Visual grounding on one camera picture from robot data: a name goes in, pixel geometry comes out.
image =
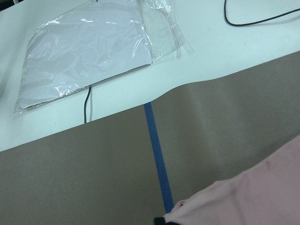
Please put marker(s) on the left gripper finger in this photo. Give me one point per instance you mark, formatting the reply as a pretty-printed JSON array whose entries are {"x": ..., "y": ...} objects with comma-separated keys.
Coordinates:
[{"x": 162, "y": 221}]

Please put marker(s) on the pink Snoopy t-shirt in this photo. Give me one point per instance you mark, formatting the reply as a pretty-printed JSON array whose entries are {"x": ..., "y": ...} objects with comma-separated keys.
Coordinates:
[{"x": 266, "y": 194}]

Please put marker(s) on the clear plastic bag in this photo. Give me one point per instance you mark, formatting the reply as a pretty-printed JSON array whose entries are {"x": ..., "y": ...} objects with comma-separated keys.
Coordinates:
[{"x": 95, "y": 42}]

